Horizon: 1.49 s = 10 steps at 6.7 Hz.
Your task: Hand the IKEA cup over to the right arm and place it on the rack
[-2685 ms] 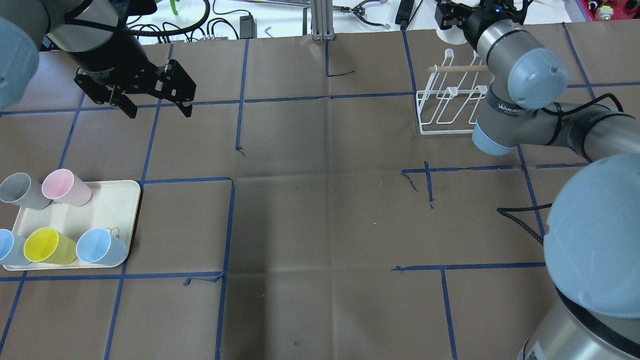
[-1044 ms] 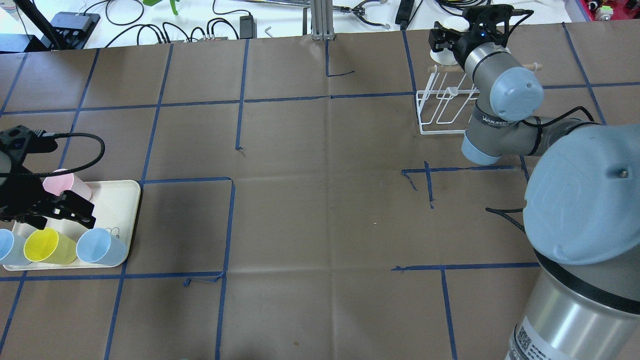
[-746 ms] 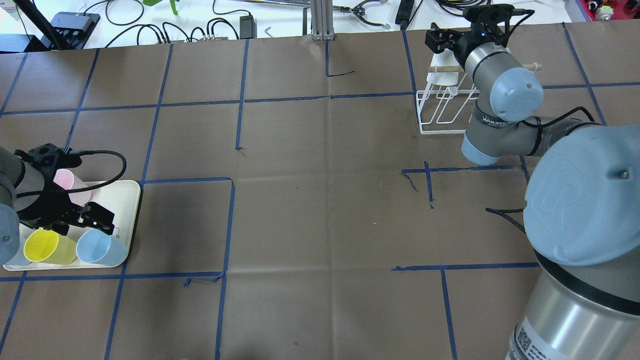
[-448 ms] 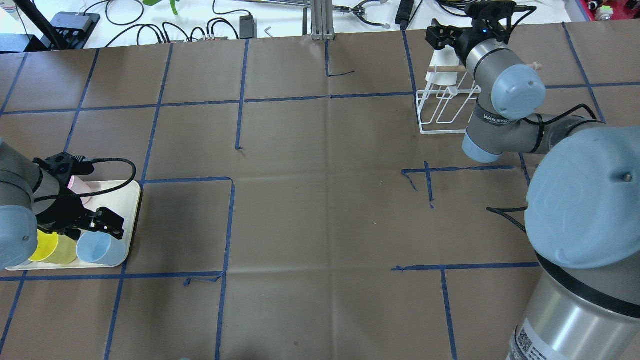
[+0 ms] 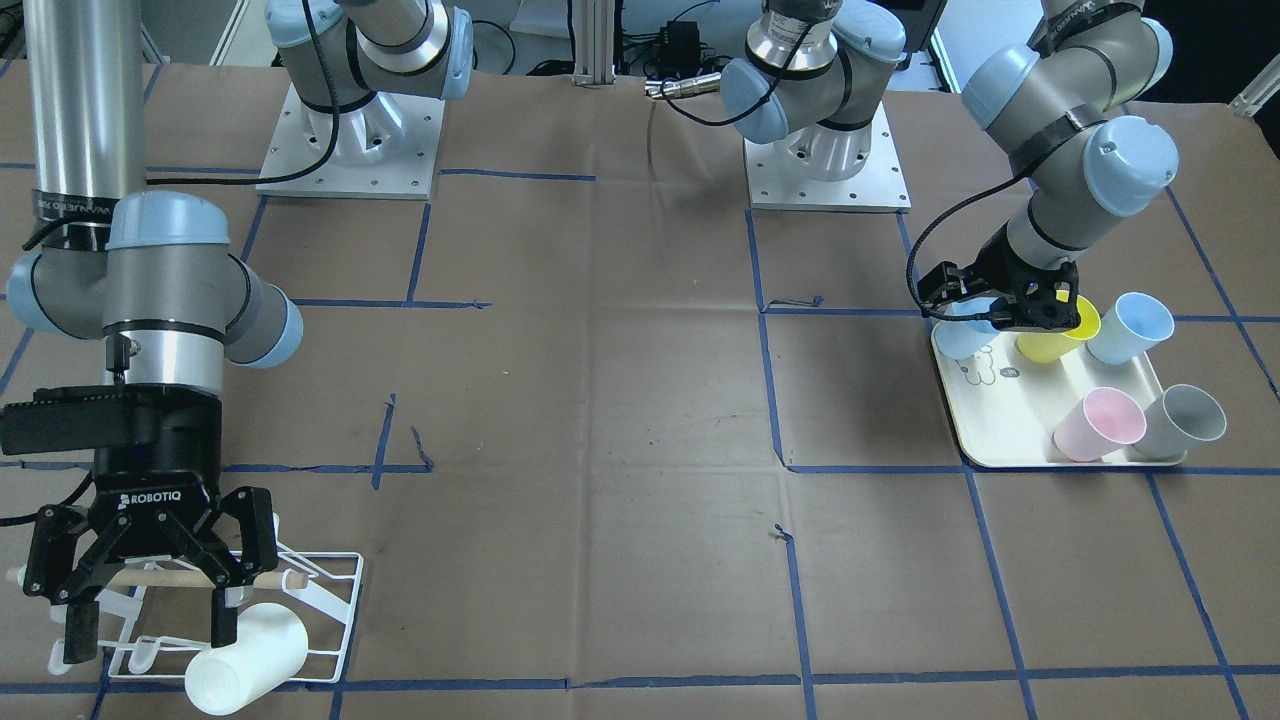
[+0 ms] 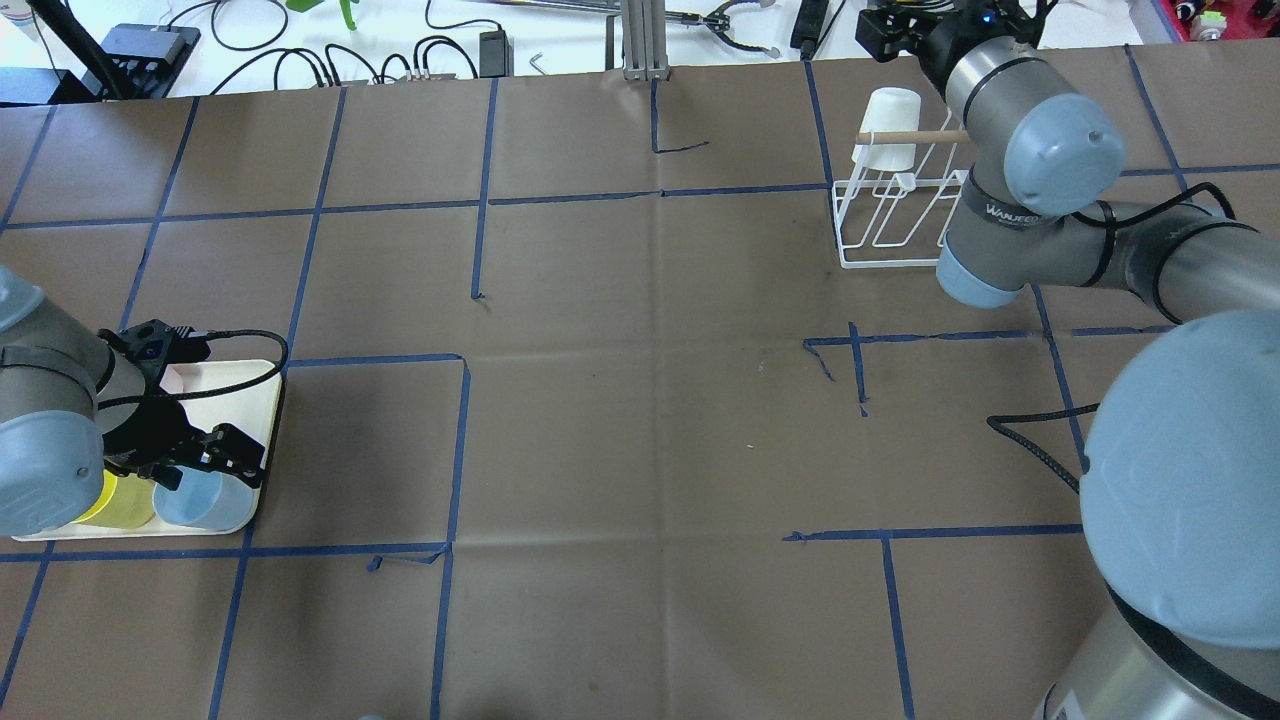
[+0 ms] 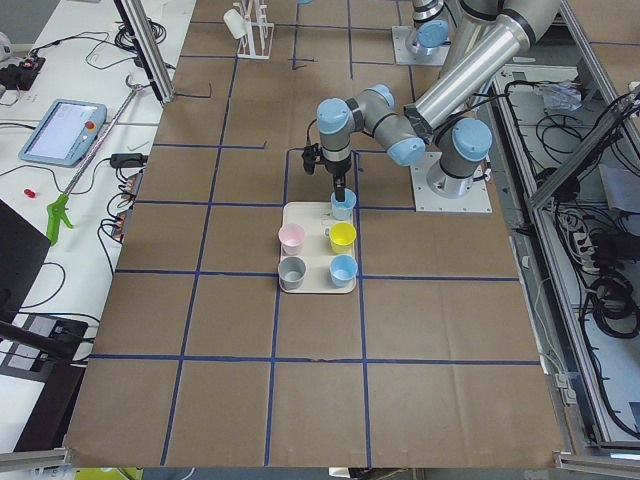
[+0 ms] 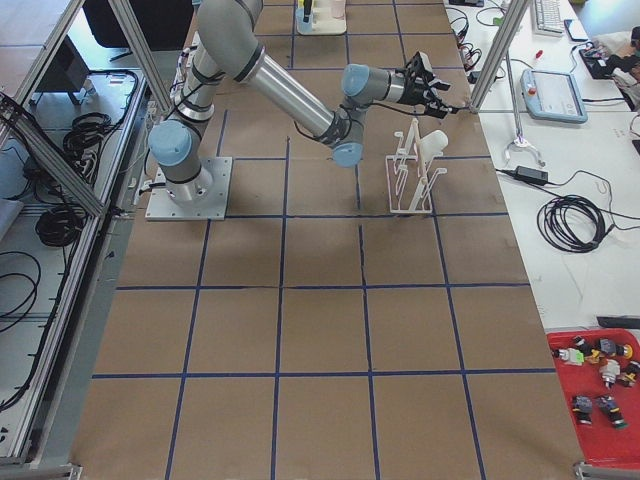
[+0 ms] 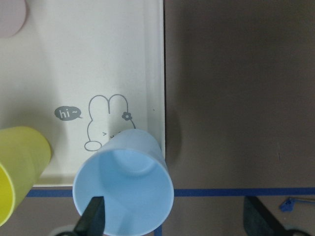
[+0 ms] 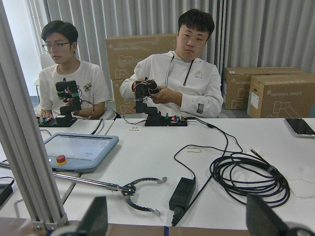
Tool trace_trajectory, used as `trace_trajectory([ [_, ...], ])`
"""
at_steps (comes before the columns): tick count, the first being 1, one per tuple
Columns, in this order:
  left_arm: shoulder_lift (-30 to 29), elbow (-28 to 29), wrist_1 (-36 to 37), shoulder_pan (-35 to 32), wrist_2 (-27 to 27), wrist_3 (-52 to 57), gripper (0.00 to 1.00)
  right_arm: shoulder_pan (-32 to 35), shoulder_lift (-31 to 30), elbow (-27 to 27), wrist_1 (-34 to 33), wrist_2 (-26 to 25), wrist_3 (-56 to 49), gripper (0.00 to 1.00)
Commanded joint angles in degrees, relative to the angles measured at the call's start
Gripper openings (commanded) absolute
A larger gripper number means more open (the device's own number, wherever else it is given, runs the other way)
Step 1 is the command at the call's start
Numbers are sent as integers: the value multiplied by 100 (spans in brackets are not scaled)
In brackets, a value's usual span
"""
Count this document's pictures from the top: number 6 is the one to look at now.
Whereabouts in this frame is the white wire cup rack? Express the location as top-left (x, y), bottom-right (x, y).
top-left (829, 124), bottom-right (970, 270)

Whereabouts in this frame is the green handled reach grabber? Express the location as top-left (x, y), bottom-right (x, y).
top-left (285, 0), bottom-right (361, 29)

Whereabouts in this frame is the cream white plastic cup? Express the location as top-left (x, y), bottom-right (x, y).
top-left (860, 87), bottom-right (922, 173)

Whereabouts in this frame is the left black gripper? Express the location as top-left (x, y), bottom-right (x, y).
top-left (102, 395), bottom-right (268, 491)

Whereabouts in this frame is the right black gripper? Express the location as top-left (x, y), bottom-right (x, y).
top-left (915, 5), bottom-right (1010, 86)

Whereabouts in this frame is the cream plastic tray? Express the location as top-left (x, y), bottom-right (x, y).
top-left (13, 359), bottom-right (283, 543)

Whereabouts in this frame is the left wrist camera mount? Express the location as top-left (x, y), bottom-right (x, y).
top-left (96, 319), bottom-right (211, 366)

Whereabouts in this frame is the black power adapter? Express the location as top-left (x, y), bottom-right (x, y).
top-left (477, 29), bottom-right (515, 78)

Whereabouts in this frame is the light blue cup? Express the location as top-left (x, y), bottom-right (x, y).
top-left (152, 468), bottom-right (259, 534)

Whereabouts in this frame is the aluminium frame post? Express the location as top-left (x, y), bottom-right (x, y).
top-left (603, 1), bottom-right (669, 81)

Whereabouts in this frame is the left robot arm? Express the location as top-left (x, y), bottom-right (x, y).
top-left (1, 269), bottom-right (283, 538)

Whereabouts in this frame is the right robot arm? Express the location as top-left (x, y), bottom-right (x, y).
top-left (913, 1), bottom-right (1277, 719)

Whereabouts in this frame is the yellow plastic cup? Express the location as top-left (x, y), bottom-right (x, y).
top-left (73, 470), bottom-right (155, 530)

